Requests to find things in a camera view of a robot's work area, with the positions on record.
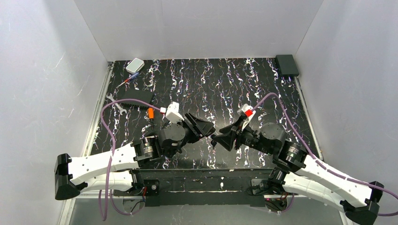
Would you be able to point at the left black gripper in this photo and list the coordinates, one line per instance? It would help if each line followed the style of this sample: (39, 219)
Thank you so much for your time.
(191, 124)

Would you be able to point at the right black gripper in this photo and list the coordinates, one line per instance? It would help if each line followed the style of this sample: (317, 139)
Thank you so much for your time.
(237, 135)

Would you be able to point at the black keys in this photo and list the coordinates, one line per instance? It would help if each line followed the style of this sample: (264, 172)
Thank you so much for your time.
(213, 143)

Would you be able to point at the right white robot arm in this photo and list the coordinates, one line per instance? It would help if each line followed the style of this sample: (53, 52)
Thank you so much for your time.
(297, 172)

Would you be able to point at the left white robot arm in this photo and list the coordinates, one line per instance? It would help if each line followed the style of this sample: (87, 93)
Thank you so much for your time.
(119, 169)

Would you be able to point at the black front base bar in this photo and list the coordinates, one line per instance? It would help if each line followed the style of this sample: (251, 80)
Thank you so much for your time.
(202, 186)

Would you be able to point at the black flat box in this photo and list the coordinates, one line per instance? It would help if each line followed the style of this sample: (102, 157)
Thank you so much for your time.
(142, 95)

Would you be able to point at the black box in corner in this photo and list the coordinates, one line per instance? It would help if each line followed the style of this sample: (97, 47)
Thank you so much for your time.
(286, 65)

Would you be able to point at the red blue screwdriver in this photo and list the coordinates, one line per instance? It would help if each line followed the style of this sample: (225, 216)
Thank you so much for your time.
(131, 77)

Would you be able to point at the white rounded box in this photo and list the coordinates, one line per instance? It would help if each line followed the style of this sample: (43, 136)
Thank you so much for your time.
(135, 65)

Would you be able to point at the silver wrench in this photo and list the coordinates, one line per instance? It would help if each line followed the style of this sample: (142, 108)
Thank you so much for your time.
(122, 111)

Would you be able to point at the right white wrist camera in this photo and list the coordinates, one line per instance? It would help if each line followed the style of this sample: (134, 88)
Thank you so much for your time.
(247, 112)

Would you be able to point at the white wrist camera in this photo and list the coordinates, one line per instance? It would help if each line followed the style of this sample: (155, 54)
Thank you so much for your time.
(247, 112)
(172, 113)

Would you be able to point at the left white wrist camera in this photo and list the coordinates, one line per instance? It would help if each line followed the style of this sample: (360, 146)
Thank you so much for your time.
(172, 113)

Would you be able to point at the orange handled screwdriver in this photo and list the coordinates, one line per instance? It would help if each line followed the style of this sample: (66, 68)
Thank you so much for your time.
(150, 114)

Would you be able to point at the right aluminium rail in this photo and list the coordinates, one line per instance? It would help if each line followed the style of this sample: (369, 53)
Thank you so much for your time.
(344, 219)

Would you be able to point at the aluminium rail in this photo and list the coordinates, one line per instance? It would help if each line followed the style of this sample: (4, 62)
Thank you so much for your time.
(344, 219)
(68, 205)

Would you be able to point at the left aluminium rail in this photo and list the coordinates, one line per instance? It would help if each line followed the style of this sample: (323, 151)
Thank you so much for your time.
(68, 205)

